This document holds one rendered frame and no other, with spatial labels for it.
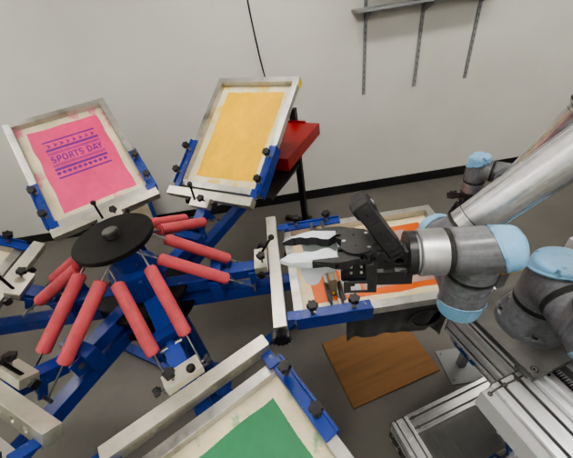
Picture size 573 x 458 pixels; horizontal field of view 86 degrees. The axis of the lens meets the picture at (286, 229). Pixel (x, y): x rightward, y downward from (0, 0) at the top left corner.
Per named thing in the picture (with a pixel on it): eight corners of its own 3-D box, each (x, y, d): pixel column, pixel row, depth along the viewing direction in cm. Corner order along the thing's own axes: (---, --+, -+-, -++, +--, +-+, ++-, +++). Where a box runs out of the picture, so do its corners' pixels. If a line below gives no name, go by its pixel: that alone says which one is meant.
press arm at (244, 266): (269, 264, 145) (267, 257, 142) (270, 274, 141) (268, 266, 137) (233, 271, 145) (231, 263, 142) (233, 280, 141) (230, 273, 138)
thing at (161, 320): (238, 232, 178) (234, 215, 170) (233, 363, 116) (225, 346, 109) (99, 254, 178) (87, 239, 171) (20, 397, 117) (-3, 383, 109)
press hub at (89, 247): (238, 353, 221) (169, 194, 136) (236, 413, 190) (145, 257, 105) (183, 362, 221) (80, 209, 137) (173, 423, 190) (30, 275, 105)
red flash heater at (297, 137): (269, 133, 268) (267, 119, 260) (320, 135, 249) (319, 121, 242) (232, 166, 227) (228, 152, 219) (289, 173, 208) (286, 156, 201)
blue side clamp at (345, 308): (369, 308, 126) (369, 297, 122) (373, 318, 122) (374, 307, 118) (296, 319, 126) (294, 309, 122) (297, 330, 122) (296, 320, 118)
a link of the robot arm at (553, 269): (556, 277, 77) (581, 236, 69) (593, 323, 67) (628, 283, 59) (504, 278, 79) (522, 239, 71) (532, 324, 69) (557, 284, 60)
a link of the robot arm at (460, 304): (465, 279, 63) (478, 239, 56) (488, 327, 55) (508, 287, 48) (425, 280, 64) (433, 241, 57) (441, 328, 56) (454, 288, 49)
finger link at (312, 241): (286, 264, 56) (336, 269, 54) (281, 237, 53) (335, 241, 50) (290, 254, 59) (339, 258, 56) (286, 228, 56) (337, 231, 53)
